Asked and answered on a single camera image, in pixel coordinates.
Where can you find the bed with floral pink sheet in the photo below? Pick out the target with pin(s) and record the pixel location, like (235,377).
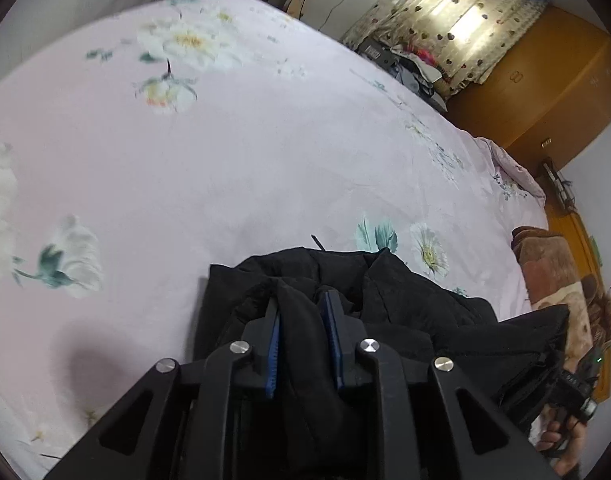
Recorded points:
(235,160)

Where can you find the wooden wardrobe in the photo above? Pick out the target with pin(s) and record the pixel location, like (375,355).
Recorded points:
(545,85)

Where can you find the heart print curtain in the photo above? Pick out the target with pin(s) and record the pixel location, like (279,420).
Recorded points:
(450,20)

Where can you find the brown teddy bear plush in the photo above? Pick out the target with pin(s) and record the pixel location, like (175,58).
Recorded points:
(605,315)

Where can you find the black hooded puffer jacket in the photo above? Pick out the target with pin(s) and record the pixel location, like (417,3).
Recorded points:
(410,310)

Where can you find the pile of clothes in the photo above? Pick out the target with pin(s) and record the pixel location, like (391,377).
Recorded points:
(410,67)

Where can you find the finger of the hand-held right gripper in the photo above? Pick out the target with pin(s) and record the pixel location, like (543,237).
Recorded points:
(533,392)

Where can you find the brown bear print blanket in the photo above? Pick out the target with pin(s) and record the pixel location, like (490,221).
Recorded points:
(550,270)

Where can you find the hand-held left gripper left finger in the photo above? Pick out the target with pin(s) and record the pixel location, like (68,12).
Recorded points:
(273,355)

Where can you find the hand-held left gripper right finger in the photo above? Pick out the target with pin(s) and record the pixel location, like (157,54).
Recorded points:
(333,340)

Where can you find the person's right hand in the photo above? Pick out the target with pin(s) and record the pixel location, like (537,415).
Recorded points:
(560,442)

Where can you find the wall light switch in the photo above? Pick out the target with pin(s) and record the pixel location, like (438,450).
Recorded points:
(547,142)

